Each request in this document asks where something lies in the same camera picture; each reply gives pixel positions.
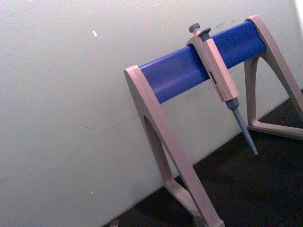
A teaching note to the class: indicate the beige pipette stand blue bar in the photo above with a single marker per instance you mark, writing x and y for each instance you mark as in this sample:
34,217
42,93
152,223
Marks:
175,73

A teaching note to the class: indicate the beige pipette grey tip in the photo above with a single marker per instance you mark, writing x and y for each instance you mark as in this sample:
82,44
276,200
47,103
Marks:
219,71

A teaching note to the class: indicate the black table cloth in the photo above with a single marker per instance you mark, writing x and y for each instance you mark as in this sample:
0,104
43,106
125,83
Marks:
236,189

